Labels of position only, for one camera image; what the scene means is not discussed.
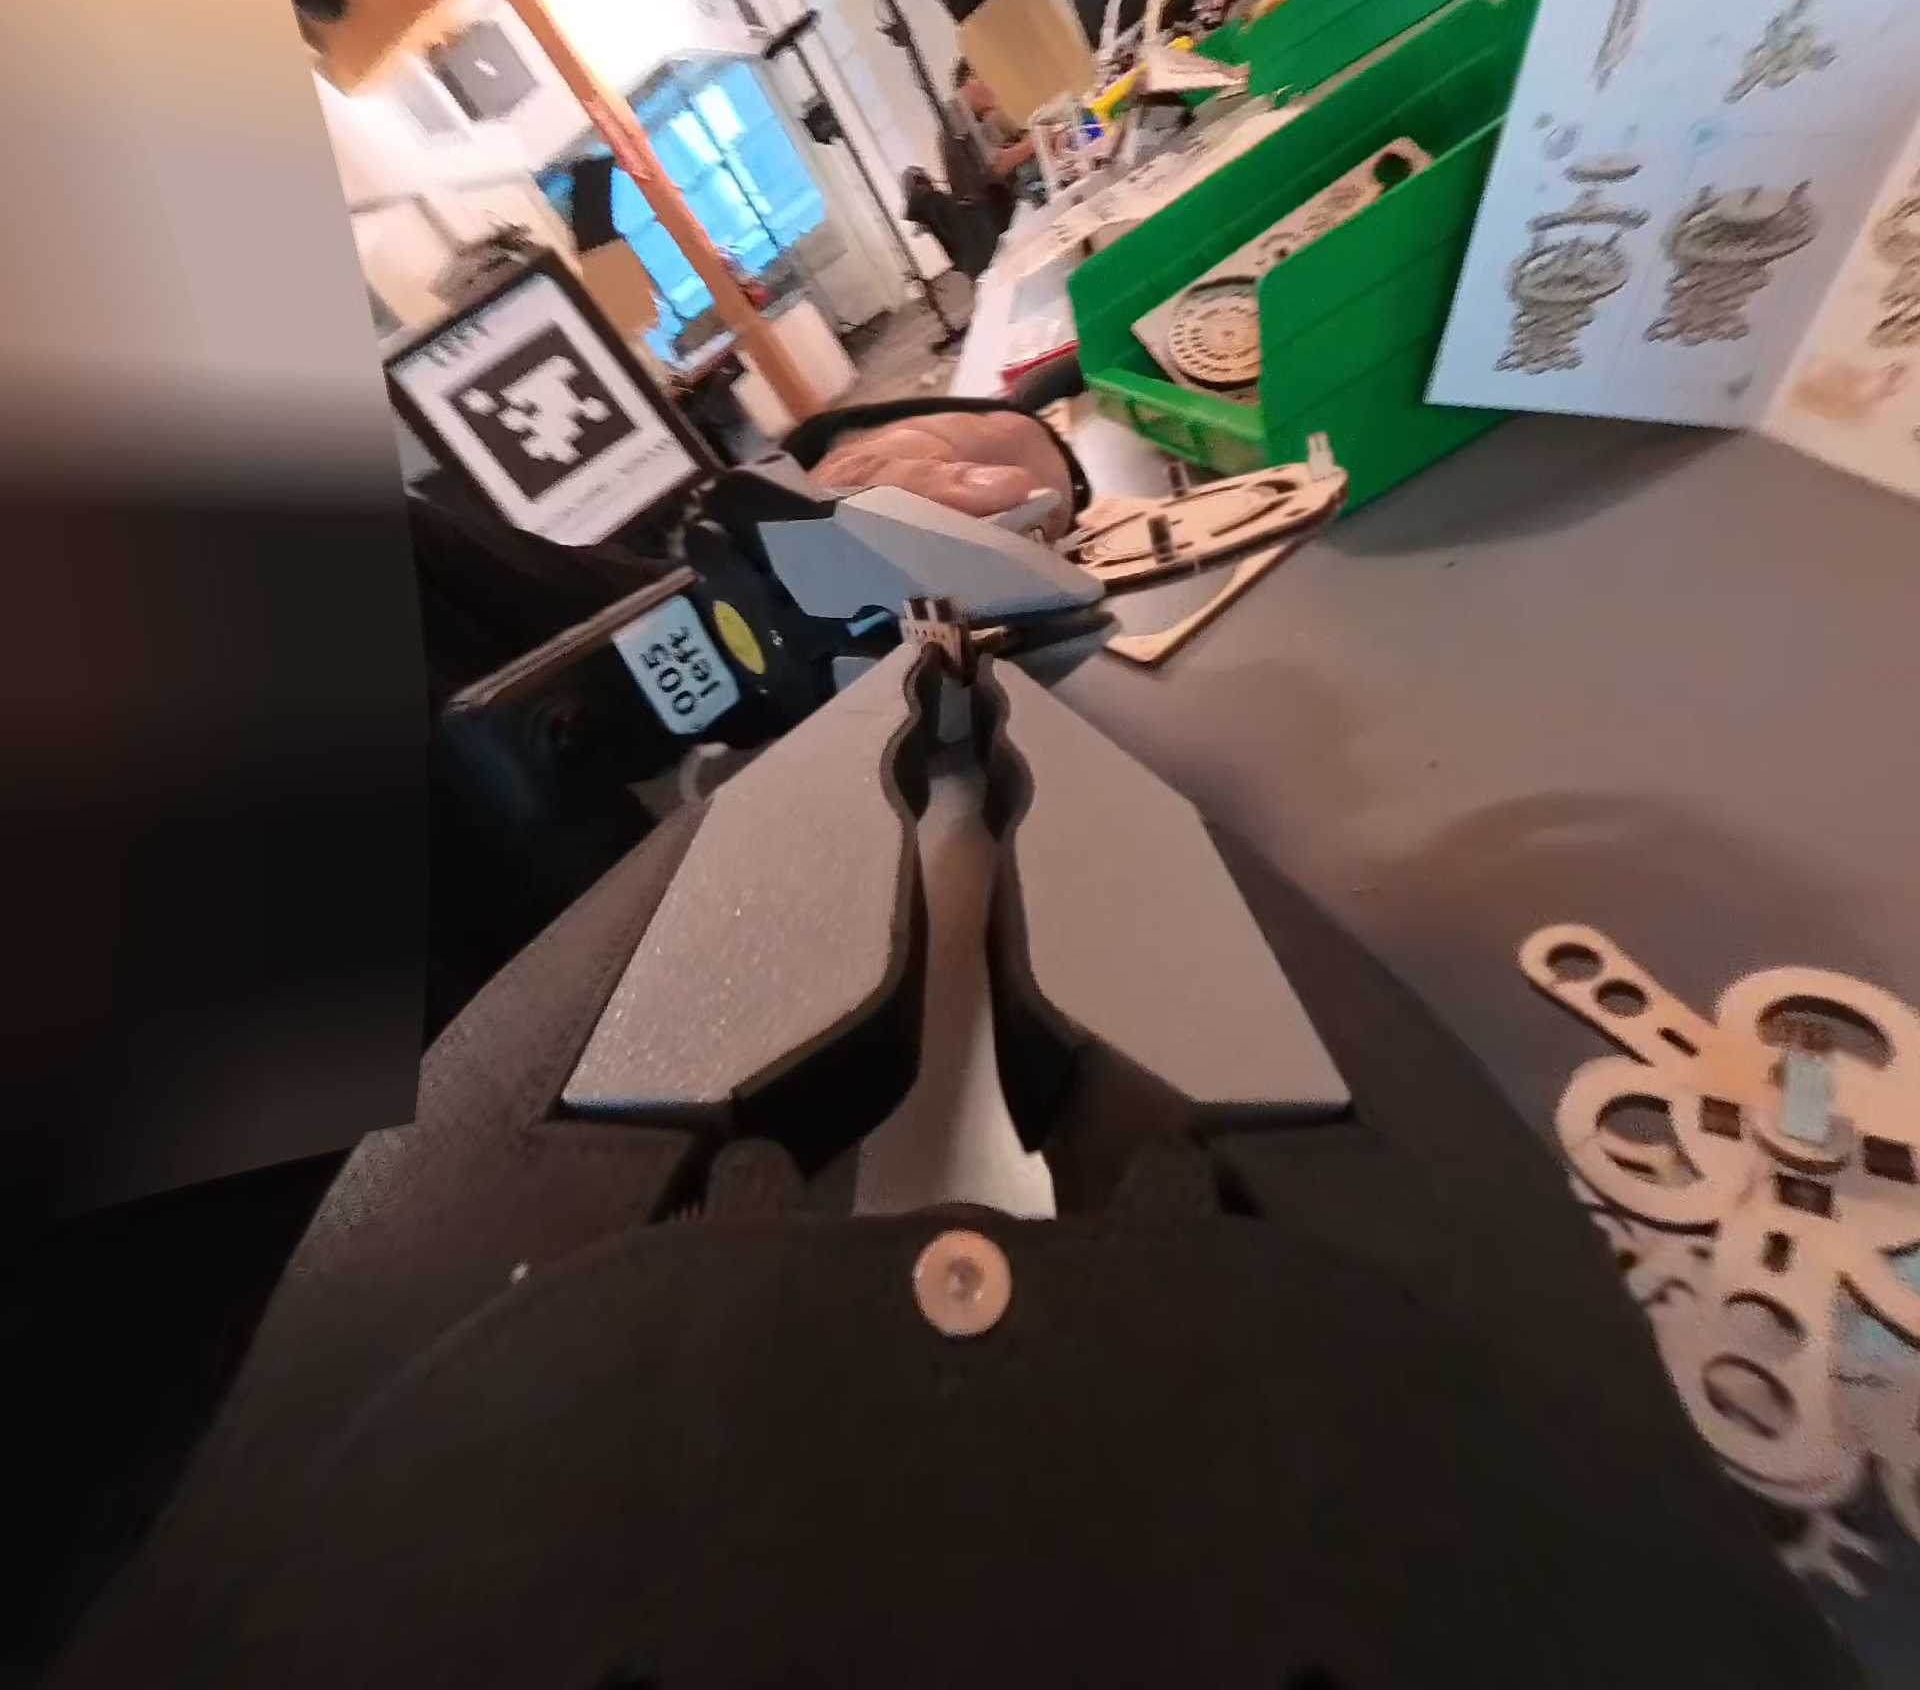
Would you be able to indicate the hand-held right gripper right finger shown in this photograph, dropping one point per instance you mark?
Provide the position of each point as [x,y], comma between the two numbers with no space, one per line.
[1154,954]

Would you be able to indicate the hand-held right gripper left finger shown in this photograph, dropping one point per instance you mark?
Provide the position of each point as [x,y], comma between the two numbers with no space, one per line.
[751,941]

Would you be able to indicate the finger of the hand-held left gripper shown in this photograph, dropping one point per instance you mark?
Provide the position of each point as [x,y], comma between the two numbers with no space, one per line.
[931,559]
[1062,653]

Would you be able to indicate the small notched wooden part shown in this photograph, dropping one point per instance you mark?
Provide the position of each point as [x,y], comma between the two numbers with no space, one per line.
[944,641]

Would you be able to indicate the person's left hand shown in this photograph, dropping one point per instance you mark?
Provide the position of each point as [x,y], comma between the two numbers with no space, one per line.
[944,461]

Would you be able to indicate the wooden sheet with round gear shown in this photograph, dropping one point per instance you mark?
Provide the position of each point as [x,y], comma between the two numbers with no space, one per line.
[1209,332]

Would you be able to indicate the large green plastic bin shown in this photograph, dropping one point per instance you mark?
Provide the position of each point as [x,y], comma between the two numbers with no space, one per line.
[1351,370]

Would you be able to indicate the black light stand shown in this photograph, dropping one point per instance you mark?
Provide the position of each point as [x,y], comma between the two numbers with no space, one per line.
[893,115]

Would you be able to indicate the orange pillar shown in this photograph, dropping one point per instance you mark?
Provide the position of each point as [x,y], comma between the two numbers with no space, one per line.
[644,160]

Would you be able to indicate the wooden sheet with cutouts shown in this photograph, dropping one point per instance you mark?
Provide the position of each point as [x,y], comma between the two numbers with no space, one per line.
[1335,198]

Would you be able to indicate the white instruction sheet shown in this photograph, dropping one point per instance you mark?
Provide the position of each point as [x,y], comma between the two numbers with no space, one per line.
[1664,71]

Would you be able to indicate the wooden oval frame part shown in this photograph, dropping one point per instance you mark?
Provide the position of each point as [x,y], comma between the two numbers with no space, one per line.
[1215,512]

